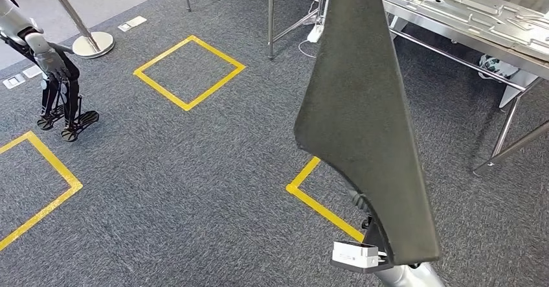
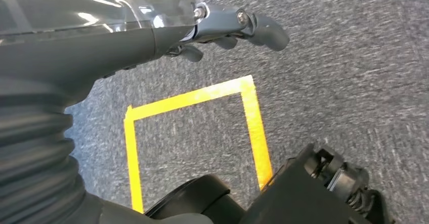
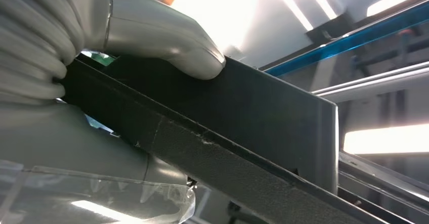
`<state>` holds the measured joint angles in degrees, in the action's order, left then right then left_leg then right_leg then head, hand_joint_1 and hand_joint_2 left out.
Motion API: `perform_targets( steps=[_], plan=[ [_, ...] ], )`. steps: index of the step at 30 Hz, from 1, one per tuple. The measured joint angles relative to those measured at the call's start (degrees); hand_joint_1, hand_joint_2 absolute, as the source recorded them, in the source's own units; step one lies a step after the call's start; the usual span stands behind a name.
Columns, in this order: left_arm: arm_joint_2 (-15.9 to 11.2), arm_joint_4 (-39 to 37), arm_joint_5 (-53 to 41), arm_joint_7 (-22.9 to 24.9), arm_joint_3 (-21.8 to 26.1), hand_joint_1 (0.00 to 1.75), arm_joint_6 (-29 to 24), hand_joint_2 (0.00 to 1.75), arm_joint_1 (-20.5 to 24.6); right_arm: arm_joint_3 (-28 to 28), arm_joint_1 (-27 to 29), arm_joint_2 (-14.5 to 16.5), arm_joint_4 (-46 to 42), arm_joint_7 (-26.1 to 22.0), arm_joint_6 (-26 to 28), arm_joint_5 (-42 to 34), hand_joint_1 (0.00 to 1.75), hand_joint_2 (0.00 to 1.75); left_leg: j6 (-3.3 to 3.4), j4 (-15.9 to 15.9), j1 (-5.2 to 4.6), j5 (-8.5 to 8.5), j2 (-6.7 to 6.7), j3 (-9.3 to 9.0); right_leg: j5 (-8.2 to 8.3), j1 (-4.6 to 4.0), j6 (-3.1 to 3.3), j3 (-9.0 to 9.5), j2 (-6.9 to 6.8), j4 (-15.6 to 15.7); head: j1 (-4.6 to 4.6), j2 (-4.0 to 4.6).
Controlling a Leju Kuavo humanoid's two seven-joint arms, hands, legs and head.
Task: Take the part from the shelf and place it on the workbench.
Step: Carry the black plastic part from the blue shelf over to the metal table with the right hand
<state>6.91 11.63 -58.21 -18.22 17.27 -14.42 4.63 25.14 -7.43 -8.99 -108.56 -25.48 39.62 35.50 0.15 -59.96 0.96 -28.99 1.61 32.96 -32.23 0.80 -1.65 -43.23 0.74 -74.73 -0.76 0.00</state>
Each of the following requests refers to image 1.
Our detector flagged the neighbour robot grey hand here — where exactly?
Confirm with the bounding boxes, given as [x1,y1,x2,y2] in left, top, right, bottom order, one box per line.
[34,47,74,84]

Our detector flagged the black plastic panel part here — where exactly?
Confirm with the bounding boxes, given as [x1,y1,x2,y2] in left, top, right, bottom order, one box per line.
[293,0,443,266]

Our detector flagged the stainless steel workbench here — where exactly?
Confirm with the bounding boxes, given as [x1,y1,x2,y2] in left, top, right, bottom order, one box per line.
[377,0,549,176]
[179,0,329,60]

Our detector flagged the neighbour robot black legs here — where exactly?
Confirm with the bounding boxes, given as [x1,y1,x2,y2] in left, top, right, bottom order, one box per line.
[36,68,100,143]

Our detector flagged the yellow floor tape square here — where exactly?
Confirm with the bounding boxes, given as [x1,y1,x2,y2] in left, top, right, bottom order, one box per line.
[286,156,366,244]
[133,35,247,113]
[0,130,84,253]

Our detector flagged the white power strip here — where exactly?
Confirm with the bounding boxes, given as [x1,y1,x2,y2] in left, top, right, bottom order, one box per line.
[306,23,326,44]

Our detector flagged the narrow white board panel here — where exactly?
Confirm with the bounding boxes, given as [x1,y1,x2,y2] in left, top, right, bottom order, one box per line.
[388,15,409,41]

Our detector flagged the stamped sheet metal plate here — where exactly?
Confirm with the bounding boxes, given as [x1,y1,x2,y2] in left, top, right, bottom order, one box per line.
[379,0,549,63]

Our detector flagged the teal and white bag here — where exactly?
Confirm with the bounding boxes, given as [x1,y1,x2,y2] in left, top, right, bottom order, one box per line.
[478,54,521,80]

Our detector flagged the chrome stanchion post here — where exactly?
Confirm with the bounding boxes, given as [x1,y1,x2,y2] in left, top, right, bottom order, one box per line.
[40,0,115,59]

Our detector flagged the white power cable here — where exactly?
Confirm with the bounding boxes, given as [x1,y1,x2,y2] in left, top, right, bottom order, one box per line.
[278,0,327,59]

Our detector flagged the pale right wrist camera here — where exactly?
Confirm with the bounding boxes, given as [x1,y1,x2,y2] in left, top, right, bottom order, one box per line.
[331,240,393,274]

